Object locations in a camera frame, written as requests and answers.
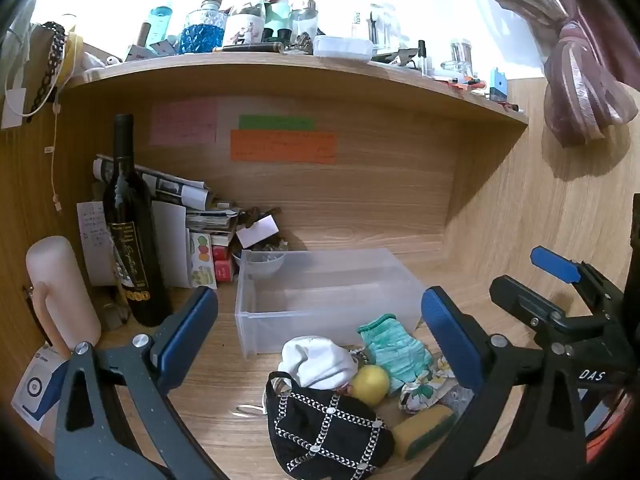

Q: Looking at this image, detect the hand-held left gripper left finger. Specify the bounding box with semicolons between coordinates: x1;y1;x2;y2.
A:
54;285;231;480

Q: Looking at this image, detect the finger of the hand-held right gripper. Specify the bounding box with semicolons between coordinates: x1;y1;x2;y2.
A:
530;246;626;311
489;275;571;333

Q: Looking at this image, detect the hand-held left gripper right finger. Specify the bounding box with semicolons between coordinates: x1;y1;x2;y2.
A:
415;285;588;480

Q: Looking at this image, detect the green knit glove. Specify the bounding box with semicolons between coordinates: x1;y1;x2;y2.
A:
357;313;433;396

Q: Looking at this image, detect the fruit print card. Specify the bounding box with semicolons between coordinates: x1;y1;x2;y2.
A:
186;230;219;289

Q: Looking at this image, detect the red small box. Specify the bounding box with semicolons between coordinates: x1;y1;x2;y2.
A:
212;245;236;283

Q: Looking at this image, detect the floral print cloth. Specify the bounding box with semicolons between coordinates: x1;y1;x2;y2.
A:
398;357;473;415

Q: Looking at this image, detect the white blank card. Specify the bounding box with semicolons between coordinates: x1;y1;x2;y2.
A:
150;200;193;288

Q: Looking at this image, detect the white bowl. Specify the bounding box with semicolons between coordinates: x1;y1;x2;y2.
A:
232;249;288;281

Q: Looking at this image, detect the yellow ball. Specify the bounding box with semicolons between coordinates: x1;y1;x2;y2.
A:
352;365;391;406

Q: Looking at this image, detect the stack of booklets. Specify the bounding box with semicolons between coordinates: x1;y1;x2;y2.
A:
185;200;242;251

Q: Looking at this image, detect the yellow green sponge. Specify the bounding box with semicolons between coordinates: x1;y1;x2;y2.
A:
392;404;457;461

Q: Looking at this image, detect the white tag card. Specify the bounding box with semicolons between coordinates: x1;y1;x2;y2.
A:
236;215;280;248

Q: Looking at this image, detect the dark wine bottle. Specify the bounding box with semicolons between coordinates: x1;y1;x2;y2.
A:
102;114;173;328

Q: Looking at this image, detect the white cloth hat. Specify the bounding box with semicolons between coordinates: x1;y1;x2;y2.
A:
277;336;358;392

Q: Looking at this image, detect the white handwritten paper sheet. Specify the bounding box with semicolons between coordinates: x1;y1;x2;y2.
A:
76;201;121;286

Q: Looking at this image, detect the clear plastic storage bin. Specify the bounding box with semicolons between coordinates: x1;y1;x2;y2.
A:
234;247;426;358

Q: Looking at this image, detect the rolled newspaper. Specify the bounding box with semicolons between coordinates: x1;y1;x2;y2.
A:
92;154;211;211

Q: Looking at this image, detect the blue white box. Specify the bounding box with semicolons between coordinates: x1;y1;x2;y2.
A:
11;345;71;433

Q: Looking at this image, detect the pink tied curtain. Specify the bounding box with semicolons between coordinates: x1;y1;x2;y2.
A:
460;0;640;148

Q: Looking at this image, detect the blue small box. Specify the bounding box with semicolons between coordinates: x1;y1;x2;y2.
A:
489;67;508;103

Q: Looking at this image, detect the orange paper note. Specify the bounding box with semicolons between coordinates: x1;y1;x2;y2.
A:
230;130;337;163

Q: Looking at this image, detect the orange black tool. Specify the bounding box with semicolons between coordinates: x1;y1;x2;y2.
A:
447;76;488;95

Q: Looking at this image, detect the pink paper note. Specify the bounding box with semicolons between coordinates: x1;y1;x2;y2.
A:
150;99;219;145

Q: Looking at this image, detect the green paper note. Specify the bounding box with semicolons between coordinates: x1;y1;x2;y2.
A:
238;115;316;131

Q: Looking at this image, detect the clear glass cup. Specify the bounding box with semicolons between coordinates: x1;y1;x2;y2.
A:
442;39;475;75

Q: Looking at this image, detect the wooden shelf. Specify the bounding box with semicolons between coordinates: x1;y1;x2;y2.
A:
65;50;530;128

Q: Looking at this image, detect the dark brown tube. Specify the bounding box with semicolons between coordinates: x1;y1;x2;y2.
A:
214;43;286;54

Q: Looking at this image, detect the yellow tape roll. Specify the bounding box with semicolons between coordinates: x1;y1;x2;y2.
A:
57;30;83;86

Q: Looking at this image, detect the blue faceted glass bottle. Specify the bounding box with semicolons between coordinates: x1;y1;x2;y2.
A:
179;0;227;55

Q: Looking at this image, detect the clear glass jar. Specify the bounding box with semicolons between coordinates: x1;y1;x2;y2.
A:
369;4;401;53

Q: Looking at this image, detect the teal cylinder bottle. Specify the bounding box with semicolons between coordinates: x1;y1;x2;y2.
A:
137;6;173;48

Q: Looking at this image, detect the white plastic container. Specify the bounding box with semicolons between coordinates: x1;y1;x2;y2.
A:
313;35;375;60

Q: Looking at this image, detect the white labelled liquor bottle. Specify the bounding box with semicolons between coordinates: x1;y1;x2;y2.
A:
223;0;267;47

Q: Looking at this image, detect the green pump bottle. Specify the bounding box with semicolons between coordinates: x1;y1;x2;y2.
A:
265;0;292;42

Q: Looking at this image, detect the clear small bottle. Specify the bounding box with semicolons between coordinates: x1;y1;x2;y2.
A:
290;0;319;43

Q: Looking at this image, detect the orange cable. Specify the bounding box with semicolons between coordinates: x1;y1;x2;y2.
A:
585;385;632;453

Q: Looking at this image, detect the beige tumbler with handle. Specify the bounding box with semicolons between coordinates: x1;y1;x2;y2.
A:
26;236;102;356

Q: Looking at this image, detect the black chain-trimmed bag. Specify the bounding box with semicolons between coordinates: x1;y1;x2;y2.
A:
265;371;396;478

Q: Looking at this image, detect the white charging cable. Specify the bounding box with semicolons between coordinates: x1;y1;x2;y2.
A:
47;85;65;213

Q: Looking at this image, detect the white wall adapter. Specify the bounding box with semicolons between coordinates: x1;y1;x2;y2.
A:
1;87;27;131

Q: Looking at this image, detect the black patterned strap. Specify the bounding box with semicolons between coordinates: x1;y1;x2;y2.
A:
25;22;67;121

